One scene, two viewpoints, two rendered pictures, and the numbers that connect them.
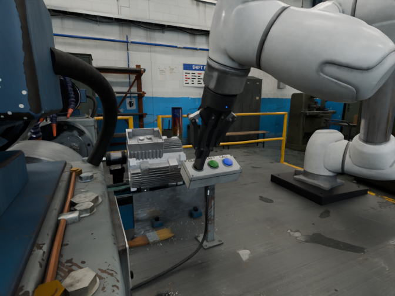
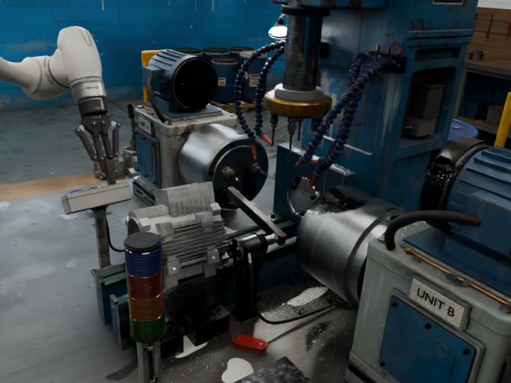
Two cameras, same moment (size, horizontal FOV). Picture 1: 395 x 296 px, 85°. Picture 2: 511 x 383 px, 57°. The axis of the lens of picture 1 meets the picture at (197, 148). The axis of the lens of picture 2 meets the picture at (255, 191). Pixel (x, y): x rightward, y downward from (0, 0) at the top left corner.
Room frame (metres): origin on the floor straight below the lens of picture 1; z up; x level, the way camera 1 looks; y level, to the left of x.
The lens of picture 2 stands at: (1.86, 0.16, 1.61)
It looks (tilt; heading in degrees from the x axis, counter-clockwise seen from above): 24 degrees down; 169
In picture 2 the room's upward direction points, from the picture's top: 3 degrees clockwise
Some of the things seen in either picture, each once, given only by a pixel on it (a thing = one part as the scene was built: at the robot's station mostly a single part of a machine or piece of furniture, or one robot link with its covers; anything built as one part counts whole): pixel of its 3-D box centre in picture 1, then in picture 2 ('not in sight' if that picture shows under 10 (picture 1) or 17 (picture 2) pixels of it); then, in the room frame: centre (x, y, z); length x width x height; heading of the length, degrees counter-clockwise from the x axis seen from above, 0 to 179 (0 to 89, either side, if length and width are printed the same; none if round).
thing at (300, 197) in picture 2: not in sight; (303, 200); (0.62, 0.55, 1.01); 0.15 x 0.02 x 0.15; 26
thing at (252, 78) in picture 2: not in sight; (221, 79); (-4.53, 0.89, 0.37); 1.20 x 0.80 x 0.74; 108
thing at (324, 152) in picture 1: (325, 150); not in sight; (1.07, -0.65, 1.00); 0.18 x 0.16 x 0.22; 46
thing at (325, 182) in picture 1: (315, 175); not in sight; (1.09, -0.63, 0.86); 0.22 x 0.18 x 0.06; 33
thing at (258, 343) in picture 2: not in sight; (249, 343); (0.99, 0.33, 0.81); 0.09 x 0.03 x 0.02; 63
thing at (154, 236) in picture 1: (143, 239); not in sight; (0.63, 0.18, 0.80); 0.21 x 0.05 x 0.01; 118
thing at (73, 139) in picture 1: (64, 147); (366, 250); (0.96, 0.61, 1.04); 0.41 x 0.25 x 0.25; 26
